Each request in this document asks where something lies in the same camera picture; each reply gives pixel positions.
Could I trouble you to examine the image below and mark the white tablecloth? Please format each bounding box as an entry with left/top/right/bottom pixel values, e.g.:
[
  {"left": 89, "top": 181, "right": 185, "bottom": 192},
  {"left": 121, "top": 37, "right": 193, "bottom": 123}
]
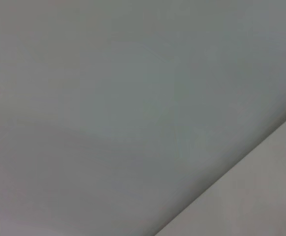
[{"left": 0, "top": 0, "right": 286, "bottom": 236}]

